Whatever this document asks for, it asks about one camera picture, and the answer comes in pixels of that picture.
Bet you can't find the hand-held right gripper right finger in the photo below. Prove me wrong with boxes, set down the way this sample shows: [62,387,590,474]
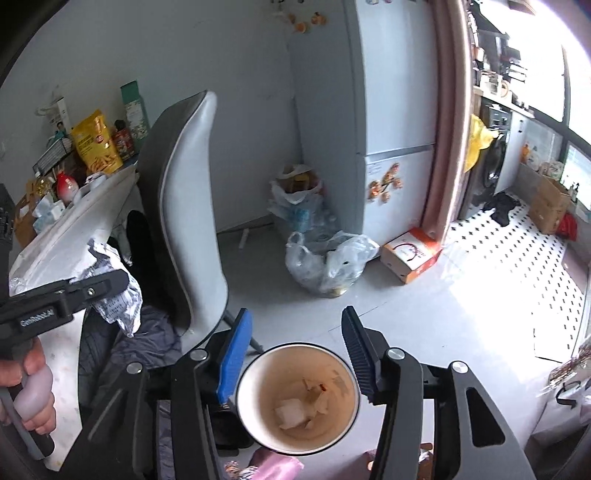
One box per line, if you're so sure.
[341,305,539,480]

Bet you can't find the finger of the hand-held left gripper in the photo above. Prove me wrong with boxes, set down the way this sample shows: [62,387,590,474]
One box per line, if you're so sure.
[69,269,131,311]

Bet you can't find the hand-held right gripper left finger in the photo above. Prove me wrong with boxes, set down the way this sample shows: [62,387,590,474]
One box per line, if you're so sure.
[65,308,254,480]

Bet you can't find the white paper bag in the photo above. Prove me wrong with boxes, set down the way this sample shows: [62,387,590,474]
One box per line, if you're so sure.
[87,237,143,337]

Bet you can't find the white trash bin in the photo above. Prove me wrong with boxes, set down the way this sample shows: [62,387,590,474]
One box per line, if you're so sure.
[235,342,361,457]

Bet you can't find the person's left hand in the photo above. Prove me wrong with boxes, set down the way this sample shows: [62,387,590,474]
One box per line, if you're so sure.
[0,342,57,436]

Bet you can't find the light blue tissue pack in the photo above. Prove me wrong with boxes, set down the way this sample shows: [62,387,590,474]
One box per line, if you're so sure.
[31,196,66,232]

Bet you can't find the open brown cardboard box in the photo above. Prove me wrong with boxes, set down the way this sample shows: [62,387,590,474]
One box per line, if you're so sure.
[13,178,43,248]

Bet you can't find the clear plastic bag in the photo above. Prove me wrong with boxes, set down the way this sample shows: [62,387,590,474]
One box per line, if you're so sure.
[285,231,380,299]

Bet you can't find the red white bottle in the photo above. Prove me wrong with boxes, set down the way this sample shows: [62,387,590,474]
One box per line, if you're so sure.
[55,171,79,202]

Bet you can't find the orange white cardboard box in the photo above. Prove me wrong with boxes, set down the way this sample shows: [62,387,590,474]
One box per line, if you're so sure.
[379,227,443,285]

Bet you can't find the grey upholstered chair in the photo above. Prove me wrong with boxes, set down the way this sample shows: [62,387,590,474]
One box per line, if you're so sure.
[135,90,265,356]

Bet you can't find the yellow snack bag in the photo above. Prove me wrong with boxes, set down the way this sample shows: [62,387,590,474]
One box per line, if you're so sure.
[70,109,124,175]

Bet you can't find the red snack jar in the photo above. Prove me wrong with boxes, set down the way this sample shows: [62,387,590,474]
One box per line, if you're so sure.
[113,120,137,160]

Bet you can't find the tall white carton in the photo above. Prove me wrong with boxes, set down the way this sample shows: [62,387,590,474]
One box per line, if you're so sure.
[48,97,73,139]

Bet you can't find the food-shaped fridge magnets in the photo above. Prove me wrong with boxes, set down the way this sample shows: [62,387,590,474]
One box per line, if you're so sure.
[367,162,405,204]

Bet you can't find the filled white plastic bag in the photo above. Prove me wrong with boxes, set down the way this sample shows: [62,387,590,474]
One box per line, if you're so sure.
[269,163,341,241]

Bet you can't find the tall green box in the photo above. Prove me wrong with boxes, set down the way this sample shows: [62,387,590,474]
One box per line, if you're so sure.
[120,80,151,142]

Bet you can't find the black cloth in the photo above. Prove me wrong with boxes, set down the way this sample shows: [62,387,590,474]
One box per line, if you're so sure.
[482,191,521,227]

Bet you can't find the large brown cardboard box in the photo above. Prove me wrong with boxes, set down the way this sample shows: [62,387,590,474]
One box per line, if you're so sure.
[527,175,574,236]

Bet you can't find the dark washing machine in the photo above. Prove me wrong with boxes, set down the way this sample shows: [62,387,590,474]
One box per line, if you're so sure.
[457,102,528,220]

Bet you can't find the red bag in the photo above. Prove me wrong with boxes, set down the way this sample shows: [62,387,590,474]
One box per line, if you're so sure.
[556,214,578,241]

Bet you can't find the yellow plastic bag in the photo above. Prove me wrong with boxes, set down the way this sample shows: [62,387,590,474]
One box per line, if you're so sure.
[464,114,500,173]

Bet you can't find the pale blue fridge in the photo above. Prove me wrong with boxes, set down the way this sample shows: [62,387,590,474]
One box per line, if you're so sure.
[288,0,439,241]

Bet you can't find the black wire basket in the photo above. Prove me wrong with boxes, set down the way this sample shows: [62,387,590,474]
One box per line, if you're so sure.
[32,136,77,174]

